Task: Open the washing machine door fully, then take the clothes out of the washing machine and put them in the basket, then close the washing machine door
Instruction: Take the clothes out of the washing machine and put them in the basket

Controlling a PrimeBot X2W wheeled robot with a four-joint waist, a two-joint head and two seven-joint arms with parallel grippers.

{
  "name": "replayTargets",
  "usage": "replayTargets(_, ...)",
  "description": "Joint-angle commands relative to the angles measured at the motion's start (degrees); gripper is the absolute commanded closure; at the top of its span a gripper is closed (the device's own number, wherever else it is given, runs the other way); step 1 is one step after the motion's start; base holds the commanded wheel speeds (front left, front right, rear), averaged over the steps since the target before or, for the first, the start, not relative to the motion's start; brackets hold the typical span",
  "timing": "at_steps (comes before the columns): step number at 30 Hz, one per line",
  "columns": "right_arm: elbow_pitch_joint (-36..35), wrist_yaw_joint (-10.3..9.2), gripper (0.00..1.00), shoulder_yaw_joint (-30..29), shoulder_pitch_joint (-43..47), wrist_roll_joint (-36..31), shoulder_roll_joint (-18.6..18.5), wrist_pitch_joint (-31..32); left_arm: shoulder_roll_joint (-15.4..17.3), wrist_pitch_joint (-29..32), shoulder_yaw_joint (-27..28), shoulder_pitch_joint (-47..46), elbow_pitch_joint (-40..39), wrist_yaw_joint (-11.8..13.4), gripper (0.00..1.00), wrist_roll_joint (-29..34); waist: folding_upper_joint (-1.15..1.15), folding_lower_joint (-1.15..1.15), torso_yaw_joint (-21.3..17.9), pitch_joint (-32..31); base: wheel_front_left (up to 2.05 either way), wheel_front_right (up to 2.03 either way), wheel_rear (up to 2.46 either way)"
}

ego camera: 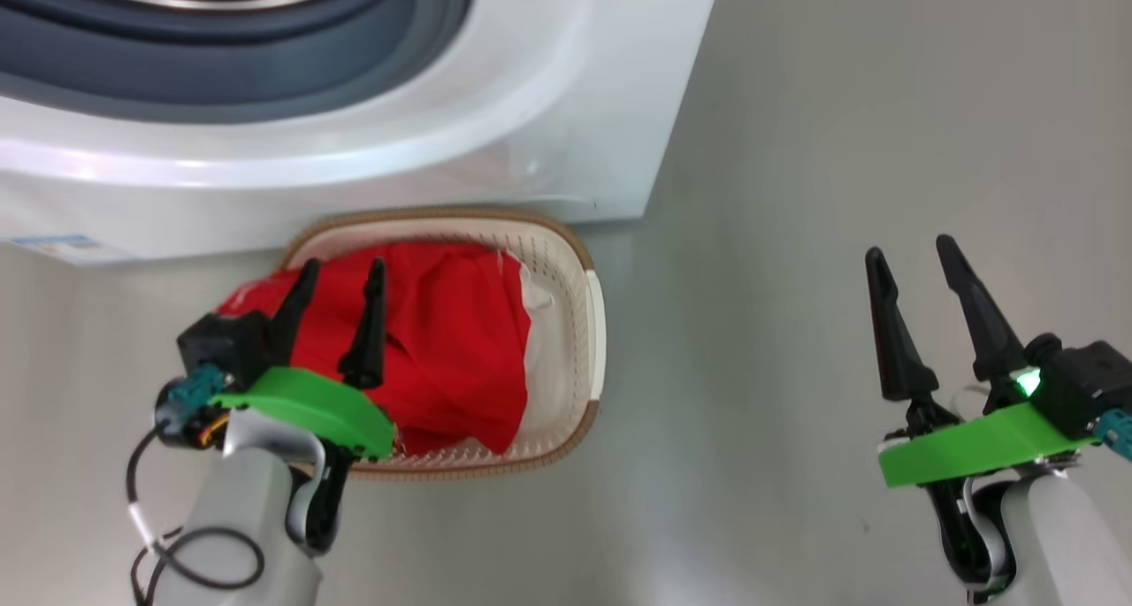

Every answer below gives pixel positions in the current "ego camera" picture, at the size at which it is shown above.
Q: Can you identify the plain red garment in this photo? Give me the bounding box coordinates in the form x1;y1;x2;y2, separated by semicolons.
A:
217;242;532;456

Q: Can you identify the white washing machine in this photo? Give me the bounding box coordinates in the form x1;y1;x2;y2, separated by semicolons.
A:
0;0;726;266

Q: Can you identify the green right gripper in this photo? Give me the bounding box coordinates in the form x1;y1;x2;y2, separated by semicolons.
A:
865;234;1098;594

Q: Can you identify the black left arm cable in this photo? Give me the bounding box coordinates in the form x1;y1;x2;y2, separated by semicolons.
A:
126;422;266;606

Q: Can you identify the blue energy label sticker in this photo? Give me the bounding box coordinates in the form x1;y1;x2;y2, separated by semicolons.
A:
7;234;135;266

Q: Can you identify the teal cable connector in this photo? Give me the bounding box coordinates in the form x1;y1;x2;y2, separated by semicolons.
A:
1094;409;1132;462
155;364;231;448

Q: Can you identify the cream perforated laundry basket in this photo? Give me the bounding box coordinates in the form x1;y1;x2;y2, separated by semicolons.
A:
279;208;608;481

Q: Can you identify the left teal cable connector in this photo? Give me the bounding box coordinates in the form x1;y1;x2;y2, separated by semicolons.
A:
155;364;231;448

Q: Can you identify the right teal cable connector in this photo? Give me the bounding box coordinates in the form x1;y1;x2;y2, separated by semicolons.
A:
1094;409;1132;462

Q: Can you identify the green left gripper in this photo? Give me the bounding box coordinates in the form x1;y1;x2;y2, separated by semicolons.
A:
210;258;396;554

